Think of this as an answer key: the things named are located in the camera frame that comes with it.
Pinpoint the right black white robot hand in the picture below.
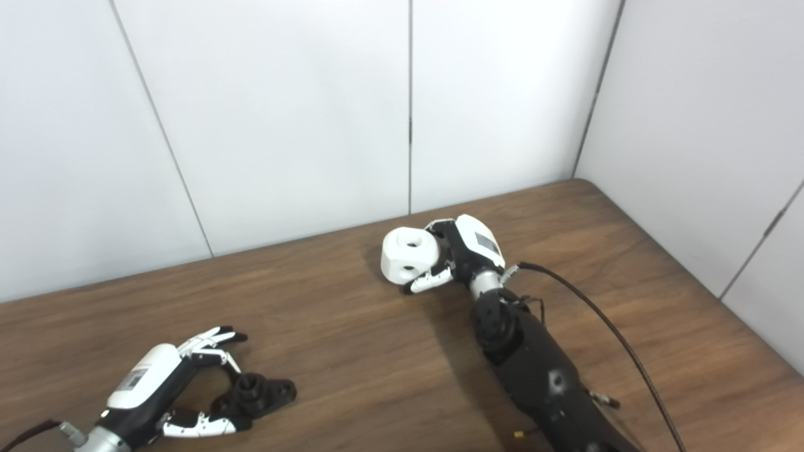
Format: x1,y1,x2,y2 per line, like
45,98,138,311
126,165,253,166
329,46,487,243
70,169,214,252
402,214,507,296

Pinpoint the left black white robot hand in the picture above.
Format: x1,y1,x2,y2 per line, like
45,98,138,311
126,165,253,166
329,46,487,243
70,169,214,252
94,325,249,449

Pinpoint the round white plastic piece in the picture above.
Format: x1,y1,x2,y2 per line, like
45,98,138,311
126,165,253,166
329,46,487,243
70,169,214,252
380,227,442,286

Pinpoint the black flanged holder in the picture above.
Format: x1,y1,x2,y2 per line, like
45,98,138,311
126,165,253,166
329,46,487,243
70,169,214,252
210,373,297,431

